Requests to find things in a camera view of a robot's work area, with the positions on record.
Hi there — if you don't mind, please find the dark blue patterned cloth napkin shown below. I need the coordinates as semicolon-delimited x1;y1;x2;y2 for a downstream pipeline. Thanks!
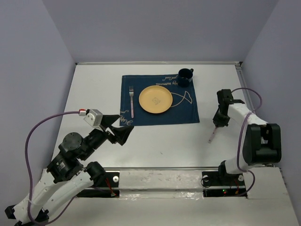
119;74;199;126

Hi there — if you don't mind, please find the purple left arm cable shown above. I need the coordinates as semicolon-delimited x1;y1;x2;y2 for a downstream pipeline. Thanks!
24;109;87;224

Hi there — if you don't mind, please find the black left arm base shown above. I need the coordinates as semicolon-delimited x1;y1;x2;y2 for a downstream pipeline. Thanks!
76;170;120;198

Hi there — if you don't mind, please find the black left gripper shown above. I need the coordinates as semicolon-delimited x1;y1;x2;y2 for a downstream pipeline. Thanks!
80;113;135;160

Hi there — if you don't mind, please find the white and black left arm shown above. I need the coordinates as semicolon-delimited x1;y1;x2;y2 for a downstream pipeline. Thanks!
5;109;134;226

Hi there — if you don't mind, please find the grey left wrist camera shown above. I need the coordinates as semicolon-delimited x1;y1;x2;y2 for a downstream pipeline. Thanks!
84;109;103;129

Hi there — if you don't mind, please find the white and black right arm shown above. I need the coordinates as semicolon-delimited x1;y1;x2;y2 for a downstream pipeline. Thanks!
213;89;282;185

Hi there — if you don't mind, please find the dark blue cup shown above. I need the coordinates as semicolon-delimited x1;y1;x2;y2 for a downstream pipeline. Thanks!
177;68;194;88

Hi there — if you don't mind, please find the tan round plate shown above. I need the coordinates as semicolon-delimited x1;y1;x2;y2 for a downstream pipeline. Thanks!
139;85;173;114

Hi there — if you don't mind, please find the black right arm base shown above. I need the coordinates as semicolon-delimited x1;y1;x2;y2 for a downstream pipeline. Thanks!
200;171;246;198

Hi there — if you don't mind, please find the knife with pink handle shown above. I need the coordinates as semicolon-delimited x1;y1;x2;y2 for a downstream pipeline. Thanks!
208;127;218;143

